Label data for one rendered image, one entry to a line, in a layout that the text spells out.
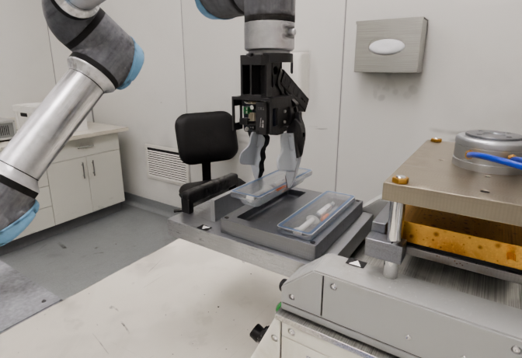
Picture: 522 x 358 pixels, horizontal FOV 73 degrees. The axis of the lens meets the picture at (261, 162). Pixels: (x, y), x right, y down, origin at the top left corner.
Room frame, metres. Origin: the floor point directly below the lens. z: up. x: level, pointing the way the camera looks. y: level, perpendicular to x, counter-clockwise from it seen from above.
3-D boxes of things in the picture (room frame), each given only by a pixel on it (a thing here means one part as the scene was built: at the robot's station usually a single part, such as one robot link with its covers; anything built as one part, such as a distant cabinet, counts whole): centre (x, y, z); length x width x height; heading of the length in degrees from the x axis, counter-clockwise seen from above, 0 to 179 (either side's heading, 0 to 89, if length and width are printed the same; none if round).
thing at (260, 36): (0.56, -0.02, 1.27); 0.08 x 0.08 x 0.05
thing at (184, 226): (0.58, -0.02, 0.97); 0.30 x 0.22 x 0.08; 57
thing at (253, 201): (0.58, -0.02, 1.03); 0.18 x 0.06 x 0.02; 147
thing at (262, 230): (0.56, -0.06, 0.98); 0.20 x 0.17 x 0.03; 147
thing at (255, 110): (0.55, -0.01, 1.18); 0.09 x 0.08 x 0.12; 147
